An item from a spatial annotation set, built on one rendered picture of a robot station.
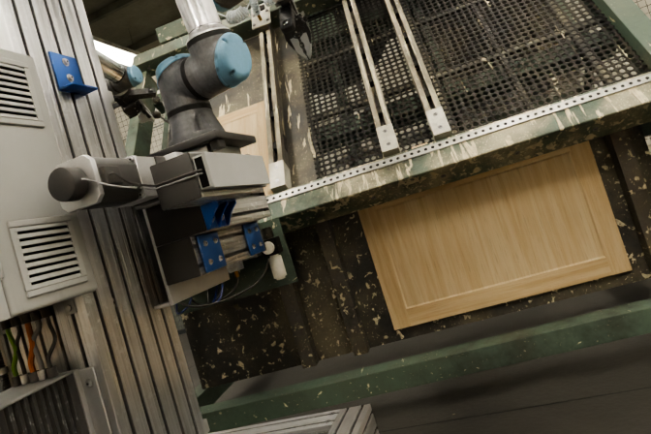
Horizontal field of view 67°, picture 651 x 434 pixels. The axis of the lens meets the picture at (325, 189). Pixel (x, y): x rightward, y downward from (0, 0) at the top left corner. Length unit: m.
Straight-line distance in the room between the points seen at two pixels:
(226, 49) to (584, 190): 1.40
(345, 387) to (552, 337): 0.73
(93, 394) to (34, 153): 0.47
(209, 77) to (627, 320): 1.49
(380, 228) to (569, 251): 0.71
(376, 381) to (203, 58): 1.25
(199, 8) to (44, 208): 0.59
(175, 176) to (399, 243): 1.20
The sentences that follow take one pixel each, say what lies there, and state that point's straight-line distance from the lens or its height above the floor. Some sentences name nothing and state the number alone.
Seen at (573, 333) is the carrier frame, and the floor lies 0.15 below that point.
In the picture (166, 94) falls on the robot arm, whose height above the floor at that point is 1.18.
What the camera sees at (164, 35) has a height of 2.14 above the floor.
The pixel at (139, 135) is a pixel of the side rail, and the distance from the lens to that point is 2.56.
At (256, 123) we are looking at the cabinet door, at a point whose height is 1.25.
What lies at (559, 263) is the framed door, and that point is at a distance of 2.04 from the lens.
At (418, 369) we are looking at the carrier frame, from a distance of 1.85.
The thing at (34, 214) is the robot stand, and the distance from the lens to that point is 0.97.
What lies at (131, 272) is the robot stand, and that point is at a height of 0.78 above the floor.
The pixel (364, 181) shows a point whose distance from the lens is 1.74.
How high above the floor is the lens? 0.77
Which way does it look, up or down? 3 degrees up
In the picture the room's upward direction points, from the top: 17 degrees counter-clockwise
